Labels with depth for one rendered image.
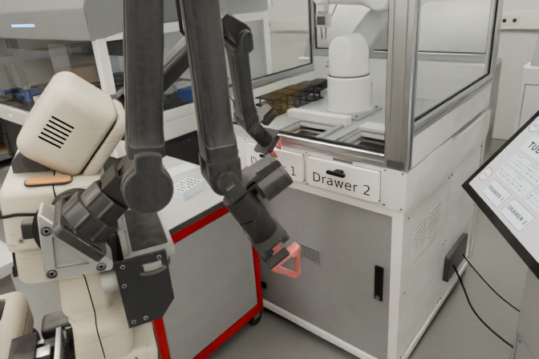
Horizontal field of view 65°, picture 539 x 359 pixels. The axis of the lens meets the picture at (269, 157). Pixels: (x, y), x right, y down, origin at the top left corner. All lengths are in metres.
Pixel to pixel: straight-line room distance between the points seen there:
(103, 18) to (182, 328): 1.37
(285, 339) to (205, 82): 1.64
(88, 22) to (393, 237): 1.53
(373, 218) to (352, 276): 0.30
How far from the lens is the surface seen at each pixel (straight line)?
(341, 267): 1.76
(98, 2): 2.11
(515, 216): 1.11
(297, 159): 1.61
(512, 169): 1.22
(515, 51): 4.54
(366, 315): 1.83
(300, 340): 2.14
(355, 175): 1.49
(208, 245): 1.73
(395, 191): 1.46
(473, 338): 2.26
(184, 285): 1.73
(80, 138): 0.82
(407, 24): 1.32
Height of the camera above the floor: 1.51
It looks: 21 degrees down
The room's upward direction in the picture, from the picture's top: 4 degrees counter-clockwise
